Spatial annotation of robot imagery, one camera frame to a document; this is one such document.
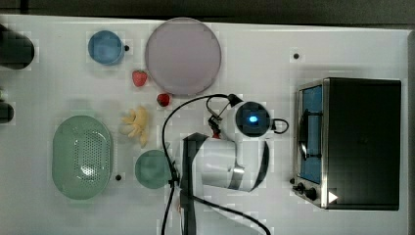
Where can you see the green cup with handle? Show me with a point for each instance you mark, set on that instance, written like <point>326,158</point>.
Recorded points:
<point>152,169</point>

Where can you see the silver black toaster oven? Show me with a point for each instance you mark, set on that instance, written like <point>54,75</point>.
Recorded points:
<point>348,144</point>

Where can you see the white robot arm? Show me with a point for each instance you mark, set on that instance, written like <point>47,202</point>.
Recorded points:
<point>236,160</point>

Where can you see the blue bowl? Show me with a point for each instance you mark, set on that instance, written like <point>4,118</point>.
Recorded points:
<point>106,48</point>

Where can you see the pink strawberry toy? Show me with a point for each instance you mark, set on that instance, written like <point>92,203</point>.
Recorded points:
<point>139,78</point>

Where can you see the green oval strainer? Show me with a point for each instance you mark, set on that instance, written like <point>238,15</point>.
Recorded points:
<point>82,160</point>

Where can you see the peeled banana toy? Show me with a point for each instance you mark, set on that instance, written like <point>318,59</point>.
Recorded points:
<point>135,125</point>

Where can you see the red strawberry toy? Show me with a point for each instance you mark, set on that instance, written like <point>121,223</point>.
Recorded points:
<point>163,99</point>

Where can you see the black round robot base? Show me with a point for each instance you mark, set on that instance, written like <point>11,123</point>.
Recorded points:
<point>16,50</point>

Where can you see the red ketchup bottle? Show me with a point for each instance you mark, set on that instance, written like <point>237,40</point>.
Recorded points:
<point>216,134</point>

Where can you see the large pink plate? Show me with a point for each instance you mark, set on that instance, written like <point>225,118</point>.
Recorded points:
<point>183,56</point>

